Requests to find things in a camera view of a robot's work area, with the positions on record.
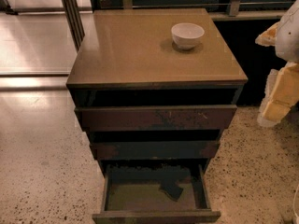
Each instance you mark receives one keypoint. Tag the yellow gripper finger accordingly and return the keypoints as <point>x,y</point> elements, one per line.
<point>281,93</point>
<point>268,37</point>

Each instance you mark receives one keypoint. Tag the dark sponge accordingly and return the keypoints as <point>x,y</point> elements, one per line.
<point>171,189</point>

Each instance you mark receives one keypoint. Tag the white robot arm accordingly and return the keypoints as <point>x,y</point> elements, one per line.
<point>287,43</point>

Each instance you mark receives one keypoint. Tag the top drawer front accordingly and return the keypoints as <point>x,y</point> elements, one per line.
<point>155,118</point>

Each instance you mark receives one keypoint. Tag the middle drawer front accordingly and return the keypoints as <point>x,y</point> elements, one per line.
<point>166,150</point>

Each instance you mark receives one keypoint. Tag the brown drawer cabinet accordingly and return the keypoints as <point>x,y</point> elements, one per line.
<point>128,58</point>

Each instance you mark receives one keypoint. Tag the open bottom drawer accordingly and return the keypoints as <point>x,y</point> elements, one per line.
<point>132,196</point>

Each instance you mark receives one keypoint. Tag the white ceramic bowl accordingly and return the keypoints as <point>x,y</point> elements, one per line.
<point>187,35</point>

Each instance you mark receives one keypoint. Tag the metal door frame post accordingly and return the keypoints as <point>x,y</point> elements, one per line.
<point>74,21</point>

